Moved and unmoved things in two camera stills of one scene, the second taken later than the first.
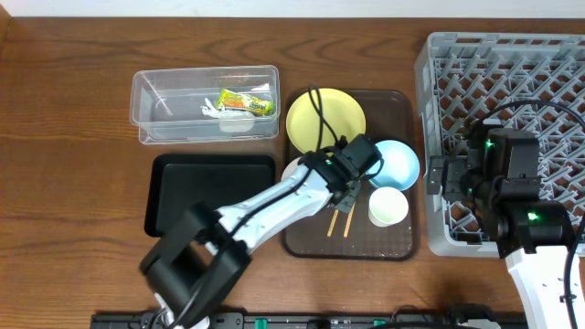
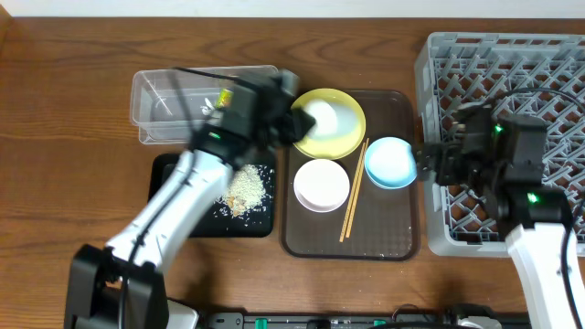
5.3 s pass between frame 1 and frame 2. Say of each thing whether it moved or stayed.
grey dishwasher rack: stayed
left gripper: moved
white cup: moved
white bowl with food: moved
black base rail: stayed
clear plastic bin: stayed
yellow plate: stayed
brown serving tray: stayed
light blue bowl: stayed
